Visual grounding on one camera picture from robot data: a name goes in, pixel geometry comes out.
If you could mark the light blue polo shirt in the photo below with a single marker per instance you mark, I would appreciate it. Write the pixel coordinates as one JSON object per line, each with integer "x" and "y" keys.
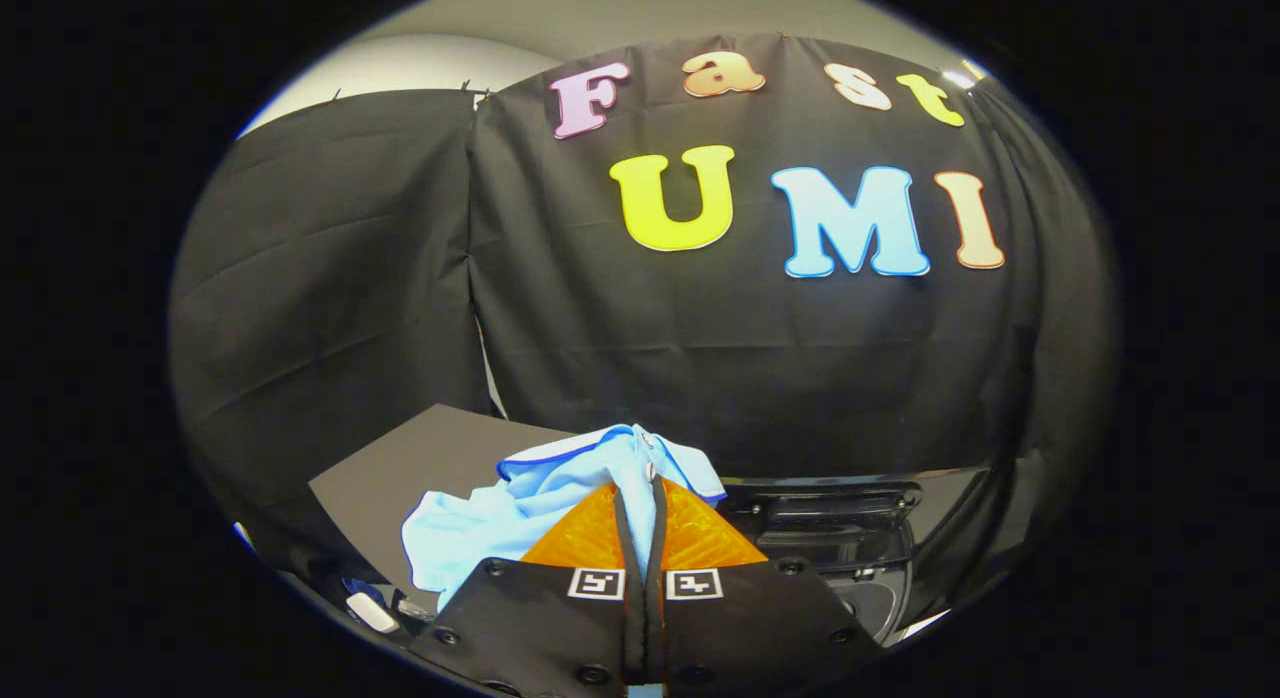
{"x": 540, "y": 503}

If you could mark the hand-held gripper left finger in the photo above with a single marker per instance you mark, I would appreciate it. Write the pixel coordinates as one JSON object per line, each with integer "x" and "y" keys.
{"x": 540, "y": 628}

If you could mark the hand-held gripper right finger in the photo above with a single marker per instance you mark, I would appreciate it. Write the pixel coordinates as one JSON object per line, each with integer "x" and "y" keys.
{"x": 760, "y": 628}

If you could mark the grey cabinet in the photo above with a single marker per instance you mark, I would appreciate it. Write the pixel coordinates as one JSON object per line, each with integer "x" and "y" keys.
{"x": 420, "y": 468}

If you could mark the black backdrop cloth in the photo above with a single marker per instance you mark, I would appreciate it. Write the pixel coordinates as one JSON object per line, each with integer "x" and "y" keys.
{"x": 700, "y": 358}

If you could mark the small white object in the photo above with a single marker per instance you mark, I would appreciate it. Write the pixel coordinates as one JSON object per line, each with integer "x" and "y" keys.
{"x": 372, "y": 612}

